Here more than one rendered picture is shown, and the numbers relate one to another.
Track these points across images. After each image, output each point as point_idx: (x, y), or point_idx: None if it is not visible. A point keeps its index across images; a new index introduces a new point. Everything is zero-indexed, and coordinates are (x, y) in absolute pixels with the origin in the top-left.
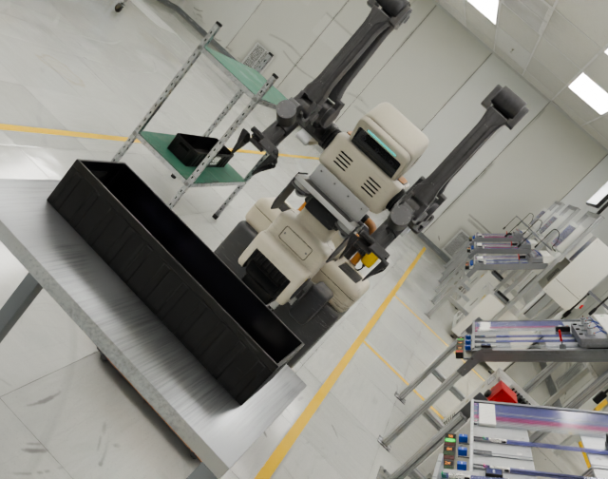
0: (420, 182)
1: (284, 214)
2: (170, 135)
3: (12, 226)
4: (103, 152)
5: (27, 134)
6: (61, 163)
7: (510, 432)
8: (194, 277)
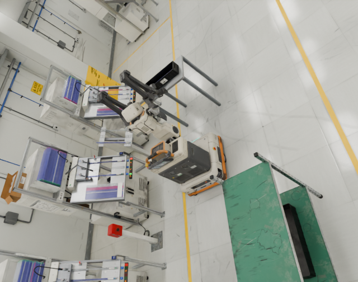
0: (125, 104)
1: (164, 122)
2: (318, 229)
3: (174, 60)
4: None
5: (345, 154)
6: (323, 168)
7: (114, 181)
8: (161, 84)
